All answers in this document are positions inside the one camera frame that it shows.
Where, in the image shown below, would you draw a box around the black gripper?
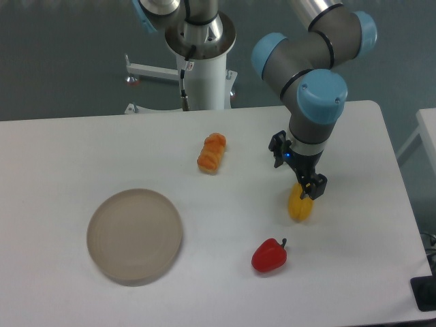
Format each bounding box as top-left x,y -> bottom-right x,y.
285,151 -> 328,200

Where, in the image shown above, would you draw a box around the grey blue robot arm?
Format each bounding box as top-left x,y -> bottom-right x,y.
133,1 -> 377,199

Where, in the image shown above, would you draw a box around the yellow bell pepper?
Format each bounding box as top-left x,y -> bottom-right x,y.
287,183 -> 313,221

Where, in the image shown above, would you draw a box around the red bell pepper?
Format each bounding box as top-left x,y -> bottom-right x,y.
251,238 -> 287,273

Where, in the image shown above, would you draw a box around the orange bread roll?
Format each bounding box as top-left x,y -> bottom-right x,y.
197,133 -> 226,174

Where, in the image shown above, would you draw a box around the white side table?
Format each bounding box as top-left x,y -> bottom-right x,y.
396,108 -> 435,168

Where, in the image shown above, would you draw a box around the black box at table edge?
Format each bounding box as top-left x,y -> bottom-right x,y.
410,276 -> 436,312

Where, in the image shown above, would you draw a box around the beige round plate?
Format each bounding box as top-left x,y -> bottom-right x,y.
87,189 -> 183,287

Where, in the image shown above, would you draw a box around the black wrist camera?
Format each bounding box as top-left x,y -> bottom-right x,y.
268,130 -> 292,168

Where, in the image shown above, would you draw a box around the black cables at right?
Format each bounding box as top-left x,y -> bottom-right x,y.
420,231 -> 436,270

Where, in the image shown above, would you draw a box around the grey black pedestal cable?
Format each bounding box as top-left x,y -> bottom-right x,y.
179,44 -> 196,112

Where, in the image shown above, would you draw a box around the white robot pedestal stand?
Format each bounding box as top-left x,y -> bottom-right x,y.
125,11 -> 238,111

